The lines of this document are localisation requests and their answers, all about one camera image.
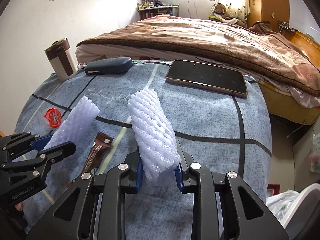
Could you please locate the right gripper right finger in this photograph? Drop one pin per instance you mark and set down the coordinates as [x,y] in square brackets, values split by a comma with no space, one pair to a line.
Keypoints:
[224,205]

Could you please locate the wooden headboard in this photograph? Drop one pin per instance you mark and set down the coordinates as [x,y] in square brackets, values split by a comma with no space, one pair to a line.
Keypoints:
[308,46]

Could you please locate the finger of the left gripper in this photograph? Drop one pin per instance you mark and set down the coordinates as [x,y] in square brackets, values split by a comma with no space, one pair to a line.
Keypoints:
[51,155]
[40,142]

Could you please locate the green patterned plastic bag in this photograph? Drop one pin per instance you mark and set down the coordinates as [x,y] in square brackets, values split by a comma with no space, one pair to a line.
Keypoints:
[314,156]

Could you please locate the brown coffee sachet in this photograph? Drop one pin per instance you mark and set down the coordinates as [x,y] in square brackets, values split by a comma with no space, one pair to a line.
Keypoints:
[101,145]

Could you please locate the brown blanket bed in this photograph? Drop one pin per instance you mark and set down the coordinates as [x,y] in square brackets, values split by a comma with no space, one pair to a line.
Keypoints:
[287,77]

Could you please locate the black smartphone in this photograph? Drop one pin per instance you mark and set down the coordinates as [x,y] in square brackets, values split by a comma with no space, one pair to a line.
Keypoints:
[207,76]

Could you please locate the left hand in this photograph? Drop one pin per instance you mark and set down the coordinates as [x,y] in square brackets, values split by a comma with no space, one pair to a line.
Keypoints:
[19,206]

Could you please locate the wooden wardrobe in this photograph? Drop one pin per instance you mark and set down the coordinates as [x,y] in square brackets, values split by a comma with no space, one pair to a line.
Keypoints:
[273,11]

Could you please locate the white round trash bin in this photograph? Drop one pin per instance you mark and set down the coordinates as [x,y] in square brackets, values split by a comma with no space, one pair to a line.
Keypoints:
[302,219]

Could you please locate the cluttered wall shelf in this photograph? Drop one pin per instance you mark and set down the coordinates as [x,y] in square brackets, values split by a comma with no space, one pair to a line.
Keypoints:
[151,8]

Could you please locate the white foam fruit net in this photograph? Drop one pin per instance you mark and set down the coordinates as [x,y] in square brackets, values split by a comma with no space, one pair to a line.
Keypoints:
[76,125]

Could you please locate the white brown travel mug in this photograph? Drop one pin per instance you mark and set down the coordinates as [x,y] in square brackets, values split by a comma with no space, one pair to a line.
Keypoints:
[61,59]

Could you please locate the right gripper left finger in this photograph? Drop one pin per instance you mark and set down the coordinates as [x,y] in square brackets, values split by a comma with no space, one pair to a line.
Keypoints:
[94,206]

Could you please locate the red foil lid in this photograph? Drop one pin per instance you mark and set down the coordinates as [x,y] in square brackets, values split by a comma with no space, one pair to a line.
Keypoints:
[53,117]

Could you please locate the teddy bear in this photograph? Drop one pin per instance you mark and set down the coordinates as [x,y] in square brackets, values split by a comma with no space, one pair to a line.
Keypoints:
[221,10]

